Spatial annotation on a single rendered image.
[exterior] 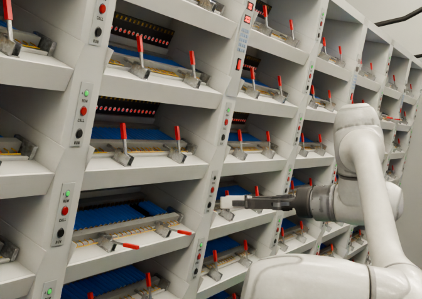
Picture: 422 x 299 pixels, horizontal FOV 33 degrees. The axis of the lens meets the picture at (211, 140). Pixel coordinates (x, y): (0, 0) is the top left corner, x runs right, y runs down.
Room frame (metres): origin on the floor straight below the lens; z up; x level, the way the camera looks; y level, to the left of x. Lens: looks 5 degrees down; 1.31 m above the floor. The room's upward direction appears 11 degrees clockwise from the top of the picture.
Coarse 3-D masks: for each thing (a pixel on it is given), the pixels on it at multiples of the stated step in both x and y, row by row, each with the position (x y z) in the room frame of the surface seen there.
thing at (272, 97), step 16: (256, 64) 2.60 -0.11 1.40; (240, 80) 2.02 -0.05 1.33; (256, 80) 2.58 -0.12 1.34; (272, 80) 2.63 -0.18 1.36; (240, 96) 2.07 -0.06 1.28; (256, 96) 2.18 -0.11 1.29; (272, 96) 2.44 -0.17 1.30; (288, 96) 2.60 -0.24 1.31; (256, 112) 2.23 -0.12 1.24; (272, 112) 2.36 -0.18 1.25; (288, 112) 2.51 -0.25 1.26
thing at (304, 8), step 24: (288, 0) 2.63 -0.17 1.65; (312, 0) 2.59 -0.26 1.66; (288, 24) 2.62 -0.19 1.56; (312, 24) 2.59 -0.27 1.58; (264, 72) 2.64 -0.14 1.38; (288, 72) 2.61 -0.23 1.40; (312, 72) 2.65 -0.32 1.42; (264, 120) 2.63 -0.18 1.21; (288, 120) 2.59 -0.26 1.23; (264, 240) 2.59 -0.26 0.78
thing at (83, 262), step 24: (96, 192) 1.77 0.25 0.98; (120, 192) 1.88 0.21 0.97; (144, 192) 2.01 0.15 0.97; (192, 216) 1.94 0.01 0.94; (120, 240) 1.64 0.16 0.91; (144, 240) 1.71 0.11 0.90; (168, 240) 1.79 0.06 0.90; (72, 264) 1.40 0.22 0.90; (96, 264) 1.49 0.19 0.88; (120, 264) 1.60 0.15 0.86
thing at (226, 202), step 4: (220, 200) 1.80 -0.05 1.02; (224, 200) 1.80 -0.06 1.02; (228, 200) 1.79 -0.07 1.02; (220, 204) 1.80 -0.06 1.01; (224, 204) 1.80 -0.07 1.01; (228, 204) 1.79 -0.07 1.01; (224, 208) 1.80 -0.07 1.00; (228, 208) 1.79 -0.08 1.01; (232, 208) 1.79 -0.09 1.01; (236, 208) 1.78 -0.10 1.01; (240, 208) 1.78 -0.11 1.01
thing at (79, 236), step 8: (160, 216) 1.85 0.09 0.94; (168, 216) 1.88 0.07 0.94; (176, 216) 1.92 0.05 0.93; (112, 224) 1.64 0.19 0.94; (120, 224) 1.66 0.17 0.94; (128, 224) 1.69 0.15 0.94; (136, 224) 1.72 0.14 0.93; (144, 224) 1.76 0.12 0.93; (152, 224) 1.80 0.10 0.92; (176, 224) 1.90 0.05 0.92; (80, 232) 1.51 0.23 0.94; (88, 232) 1.53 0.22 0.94; (96, 232) 1.55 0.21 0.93; (112, 232) 1.63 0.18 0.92; (120, 232) 1.65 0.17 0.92; (136, 232) 1.70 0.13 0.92; (72, 240) 1.48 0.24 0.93; (80, 240) 1.51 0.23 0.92; (88, 240) 1.54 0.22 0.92
